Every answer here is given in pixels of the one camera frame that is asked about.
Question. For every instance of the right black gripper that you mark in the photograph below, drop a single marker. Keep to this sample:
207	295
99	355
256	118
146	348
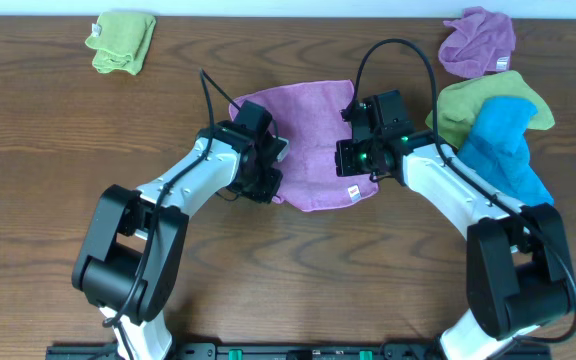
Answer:
343	158

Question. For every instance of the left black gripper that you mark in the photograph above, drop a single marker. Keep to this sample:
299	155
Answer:
270	191

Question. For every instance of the purple microfiber cloth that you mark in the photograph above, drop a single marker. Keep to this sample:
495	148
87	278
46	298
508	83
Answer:
308	116

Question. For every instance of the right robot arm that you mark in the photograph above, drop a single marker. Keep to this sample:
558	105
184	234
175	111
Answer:
519	275

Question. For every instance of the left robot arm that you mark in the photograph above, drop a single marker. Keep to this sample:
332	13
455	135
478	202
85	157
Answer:
128	263

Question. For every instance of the olive green cloth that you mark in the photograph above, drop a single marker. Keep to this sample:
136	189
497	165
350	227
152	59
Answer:
460	104

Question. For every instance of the blue cloth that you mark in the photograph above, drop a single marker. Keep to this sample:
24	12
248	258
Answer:
507	170

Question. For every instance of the crumpled purple cloth top right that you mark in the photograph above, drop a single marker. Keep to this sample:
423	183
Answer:
481	42

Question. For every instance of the folded green cloth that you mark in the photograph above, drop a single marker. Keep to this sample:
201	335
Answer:
121	40

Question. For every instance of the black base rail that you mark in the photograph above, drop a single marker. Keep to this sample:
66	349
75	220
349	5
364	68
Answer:
210	351

